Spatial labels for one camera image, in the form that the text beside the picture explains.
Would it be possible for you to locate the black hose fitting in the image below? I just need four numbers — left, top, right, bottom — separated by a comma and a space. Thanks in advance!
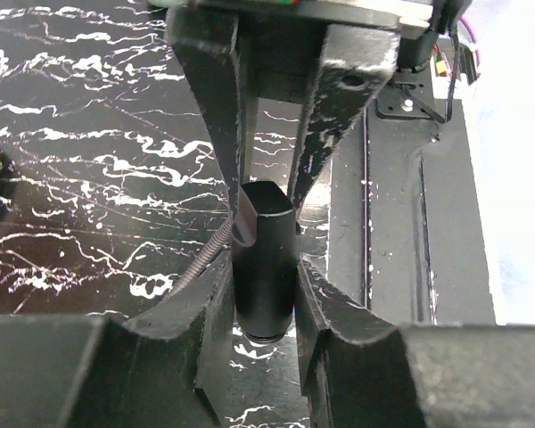
231, 181, 299, 343

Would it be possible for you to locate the black corrugated hose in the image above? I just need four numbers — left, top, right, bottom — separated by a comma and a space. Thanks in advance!
169, 218, 235, 298

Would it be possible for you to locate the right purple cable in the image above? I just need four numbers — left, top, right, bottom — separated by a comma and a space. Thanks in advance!
457, 15, 482, 59

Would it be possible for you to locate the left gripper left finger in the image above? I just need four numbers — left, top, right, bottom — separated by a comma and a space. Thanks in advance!
0, 254, 234, 427

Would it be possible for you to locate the black marble mat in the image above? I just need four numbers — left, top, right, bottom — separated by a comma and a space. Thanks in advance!
0, 1, 331, 427

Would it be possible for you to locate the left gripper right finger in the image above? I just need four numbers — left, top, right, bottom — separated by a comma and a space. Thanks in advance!
295, 258, 535, 427

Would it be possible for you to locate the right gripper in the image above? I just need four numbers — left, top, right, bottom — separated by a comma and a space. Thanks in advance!
150, 1, 432, 218

